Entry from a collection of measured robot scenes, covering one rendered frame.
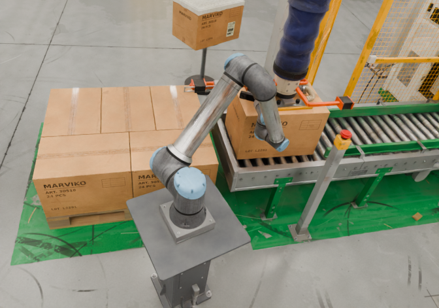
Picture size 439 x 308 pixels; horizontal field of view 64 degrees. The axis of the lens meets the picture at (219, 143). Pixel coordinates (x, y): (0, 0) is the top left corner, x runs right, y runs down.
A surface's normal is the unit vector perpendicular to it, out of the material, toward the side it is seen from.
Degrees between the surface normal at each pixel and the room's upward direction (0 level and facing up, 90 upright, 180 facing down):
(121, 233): 0
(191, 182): 5
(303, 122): 90
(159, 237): 0
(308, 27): 77
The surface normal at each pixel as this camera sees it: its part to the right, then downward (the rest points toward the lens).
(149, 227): 0.11, -0.73
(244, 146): 0.21, 0.68
